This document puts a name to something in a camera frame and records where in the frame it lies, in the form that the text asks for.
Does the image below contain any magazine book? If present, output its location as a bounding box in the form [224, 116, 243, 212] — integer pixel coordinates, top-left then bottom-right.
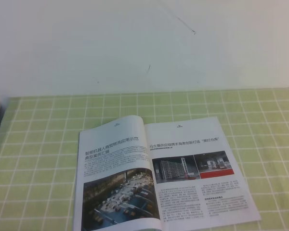
[72, 115, 261, 231]

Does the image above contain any green checkered tablecloth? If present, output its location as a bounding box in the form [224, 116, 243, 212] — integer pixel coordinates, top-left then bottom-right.
[0, 89, 289, 231]

